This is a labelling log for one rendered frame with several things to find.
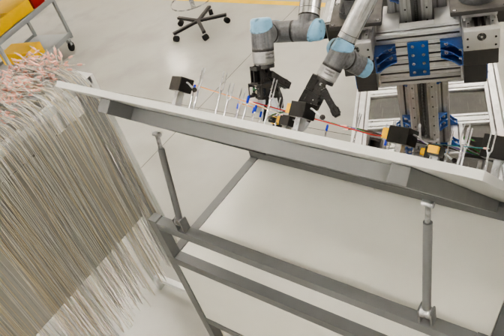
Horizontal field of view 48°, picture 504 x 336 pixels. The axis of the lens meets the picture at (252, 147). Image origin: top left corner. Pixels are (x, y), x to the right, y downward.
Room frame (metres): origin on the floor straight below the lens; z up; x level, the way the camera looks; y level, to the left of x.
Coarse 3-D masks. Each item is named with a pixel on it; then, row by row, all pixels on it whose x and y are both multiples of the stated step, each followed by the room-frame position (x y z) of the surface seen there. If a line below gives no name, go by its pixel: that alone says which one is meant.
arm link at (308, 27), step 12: (300, 0) 1.80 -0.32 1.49; (312, 0) 1.76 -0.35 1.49; (300, 12) 1.76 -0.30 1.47; (312, 12) 1.73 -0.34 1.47; (300, 24) 1.72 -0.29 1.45; (312, 24) 1.69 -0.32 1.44; (324, 24) 1.72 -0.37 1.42; (300, 36) 1.70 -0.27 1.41; (312, 36) 1.68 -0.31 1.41; (324, 36) 1.70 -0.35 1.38
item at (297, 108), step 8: (296, 104) 1.16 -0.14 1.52; (304, 104) 1.14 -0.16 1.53; (312, 104) 1.15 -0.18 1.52; (296, 112) 1.15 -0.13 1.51; (304, 112) 1.13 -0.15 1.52; (312, 112) 1.14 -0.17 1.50; (296, 120) 1.15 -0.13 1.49; (304, 120) 1.14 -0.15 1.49; (312, 120) 1.13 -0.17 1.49; (296, 128) 1.13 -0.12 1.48
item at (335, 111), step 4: (324, 88) 1.70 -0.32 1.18; (324, 92) 1.68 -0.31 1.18; (328, 92) 1.69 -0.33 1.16; (324, 96) 1.67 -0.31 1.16; (328, 96) 1.67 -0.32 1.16; (328, 100) 1.66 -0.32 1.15; (332, 100) 1.66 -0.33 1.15; (328, 104) 1.65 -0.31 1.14; (332, 104) 1.65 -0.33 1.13; (332, 108) 1.64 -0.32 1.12; (336, 108) 1.64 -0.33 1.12; (332, 112) 1.64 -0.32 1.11; (336, 112) 1.63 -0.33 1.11; (336, 116) 1.63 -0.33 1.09
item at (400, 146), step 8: (392, 128) 1.21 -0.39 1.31; (400, 128) 1.19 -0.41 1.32; (408, 128) 1.17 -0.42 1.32; (392, 136) 1.19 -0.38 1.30; (400, 136) 1.17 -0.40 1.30; (408, 136) 1.16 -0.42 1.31; (416, 136) 1.16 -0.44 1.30; (400, 144) 1.17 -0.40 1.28; (408, 144) 1.15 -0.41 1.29; (400, 152) 1.16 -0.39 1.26
